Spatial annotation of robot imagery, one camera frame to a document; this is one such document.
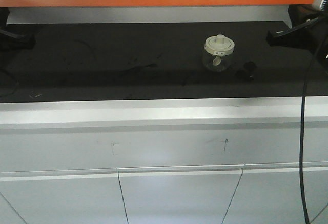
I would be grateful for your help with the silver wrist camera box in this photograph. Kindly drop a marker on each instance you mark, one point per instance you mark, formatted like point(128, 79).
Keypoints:
point(320, 5)

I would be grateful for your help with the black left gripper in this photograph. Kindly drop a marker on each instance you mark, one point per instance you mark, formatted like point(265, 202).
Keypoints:
point(12, 41)

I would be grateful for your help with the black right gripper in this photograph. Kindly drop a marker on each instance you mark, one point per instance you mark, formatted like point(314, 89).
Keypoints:
point(308, 32)

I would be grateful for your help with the glass jar with beige lid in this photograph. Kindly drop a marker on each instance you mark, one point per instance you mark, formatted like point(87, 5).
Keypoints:
point(217, 54)

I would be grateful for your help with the white fume hood cabinet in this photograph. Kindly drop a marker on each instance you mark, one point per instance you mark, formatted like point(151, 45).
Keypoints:
point(163, 161)

